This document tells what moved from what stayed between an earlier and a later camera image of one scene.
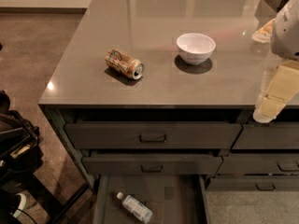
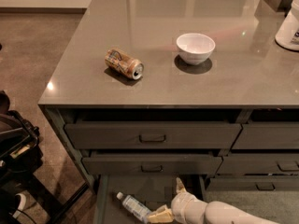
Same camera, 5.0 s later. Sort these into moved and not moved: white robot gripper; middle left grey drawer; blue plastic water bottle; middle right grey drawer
Moved: white robot gripper
Not moved: blue plastic water bottle; middle left grey drawer; middle right grey drawer
